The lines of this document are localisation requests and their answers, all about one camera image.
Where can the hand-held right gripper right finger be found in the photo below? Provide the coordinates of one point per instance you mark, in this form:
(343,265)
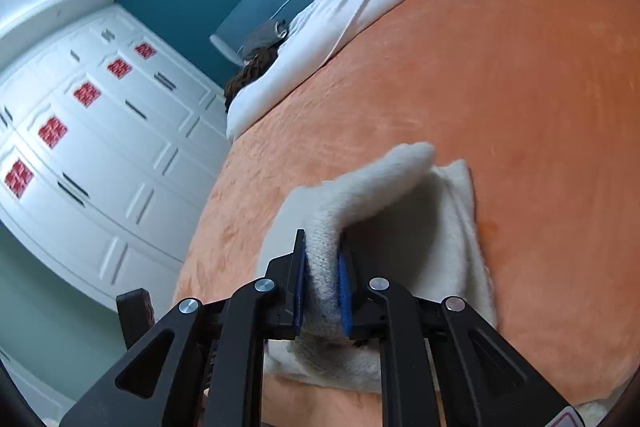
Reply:
(344,297)

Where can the grey cloth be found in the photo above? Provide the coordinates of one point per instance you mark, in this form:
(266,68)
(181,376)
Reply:
(262,36)

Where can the red paper-cut decoration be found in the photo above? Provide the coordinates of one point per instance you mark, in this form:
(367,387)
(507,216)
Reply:
(145,50)
(87,94)
(119,68)
(52,133)
(18,178)

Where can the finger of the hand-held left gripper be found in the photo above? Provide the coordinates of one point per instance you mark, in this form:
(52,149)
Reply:
(132,314)

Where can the orange plush blanket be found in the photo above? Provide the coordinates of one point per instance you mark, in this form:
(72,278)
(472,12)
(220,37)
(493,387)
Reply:
(500,82)

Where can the white duvet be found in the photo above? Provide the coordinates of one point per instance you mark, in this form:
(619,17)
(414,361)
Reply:
(350,7)

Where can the white panelled wardrobe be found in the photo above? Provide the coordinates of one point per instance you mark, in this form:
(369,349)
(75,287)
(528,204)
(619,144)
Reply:
(125,157)

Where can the dark brown fuzzy cloth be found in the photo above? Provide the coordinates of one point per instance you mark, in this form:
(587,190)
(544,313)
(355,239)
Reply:
(250,69)

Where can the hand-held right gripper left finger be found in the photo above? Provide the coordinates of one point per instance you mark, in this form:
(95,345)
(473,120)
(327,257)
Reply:
(299,282)

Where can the beige knit sweater black hearts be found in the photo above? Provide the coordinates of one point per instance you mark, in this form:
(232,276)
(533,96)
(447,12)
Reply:
(400,232)

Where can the cream fleece cloth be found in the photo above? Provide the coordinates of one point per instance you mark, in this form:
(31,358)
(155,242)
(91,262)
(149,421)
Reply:
(595,414)

